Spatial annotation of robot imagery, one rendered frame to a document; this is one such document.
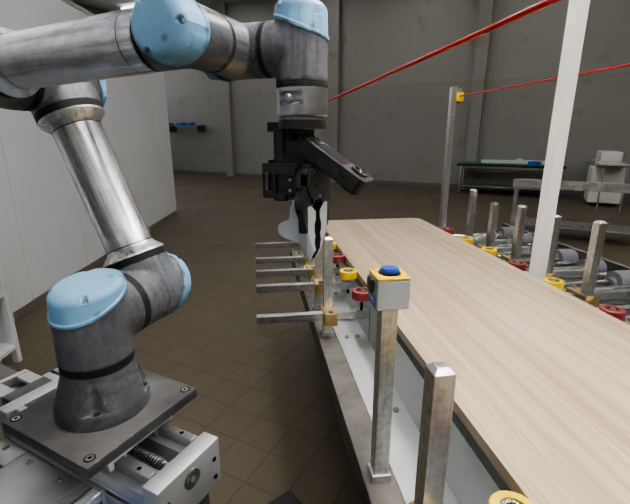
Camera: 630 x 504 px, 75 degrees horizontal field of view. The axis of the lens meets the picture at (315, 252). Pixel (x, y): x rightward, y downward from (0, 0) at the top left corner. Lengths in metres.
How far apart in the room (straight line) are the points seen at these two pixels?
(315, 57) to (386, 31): 12.85
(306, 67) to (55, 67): 0.33
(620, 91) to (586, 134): 1.10
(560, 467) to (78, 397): 0.86
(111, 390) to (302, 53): 0.59
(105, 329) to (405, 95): 12.54
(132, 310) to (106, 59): 0.39
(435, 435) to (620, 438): 0.49
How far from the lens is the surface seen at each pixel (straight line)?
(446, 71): 12.82
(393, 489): 1.12
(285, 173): 0.62
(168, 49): 0.53
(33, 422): 0.87
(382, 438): 1.05
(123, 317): 0.75
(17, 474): 0.93
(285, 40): 0.62
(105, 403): 0.78
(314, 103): 0.61
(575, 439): 1.06
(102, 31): 0.62
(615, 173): 10.81
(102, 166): 0.85
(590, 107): 12.54
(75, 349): 0.75
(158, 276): 0.82
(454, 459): 1.21
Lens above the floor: 1.50
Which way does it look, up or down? 16 degrees down
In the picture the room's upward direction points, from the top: straight up
